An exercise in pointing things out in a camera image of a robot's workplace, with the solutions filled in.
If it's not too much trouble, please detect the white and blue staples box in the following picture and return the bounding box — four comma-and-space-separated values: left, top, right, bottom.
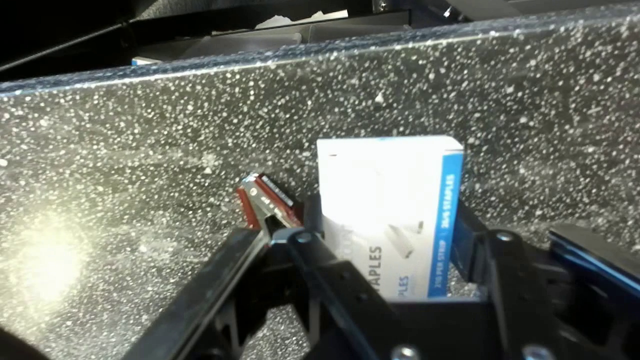
314, 134, 467, 303

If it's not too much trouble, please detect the small brown object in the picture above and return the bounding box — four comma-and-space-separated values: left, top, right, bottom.
234, 172, 304, 232

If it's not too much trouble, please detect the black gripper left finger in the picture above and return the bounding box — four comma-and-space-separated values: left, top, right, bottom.
125, 194, 396, 360

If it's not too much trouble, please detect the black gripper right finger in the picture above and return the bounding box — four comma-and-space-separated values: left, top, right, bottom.
455, 204, 640, 360

